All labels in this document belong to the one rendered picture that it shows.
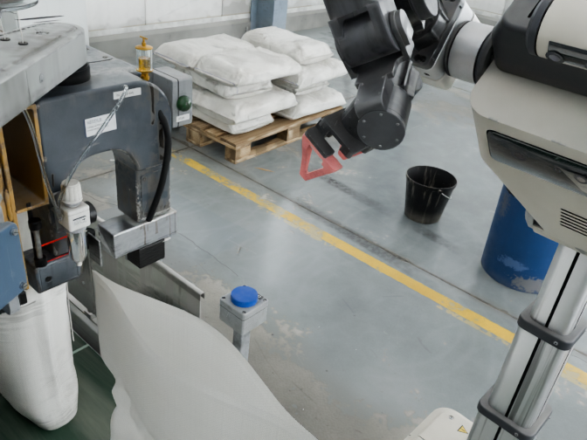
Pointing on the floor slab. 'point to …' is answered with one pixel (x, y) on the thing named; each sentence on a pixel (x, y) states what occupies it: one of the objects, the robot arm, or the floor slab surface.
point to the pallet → (236, 143)
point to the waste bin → (516, 248)
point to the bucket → (427, 193)
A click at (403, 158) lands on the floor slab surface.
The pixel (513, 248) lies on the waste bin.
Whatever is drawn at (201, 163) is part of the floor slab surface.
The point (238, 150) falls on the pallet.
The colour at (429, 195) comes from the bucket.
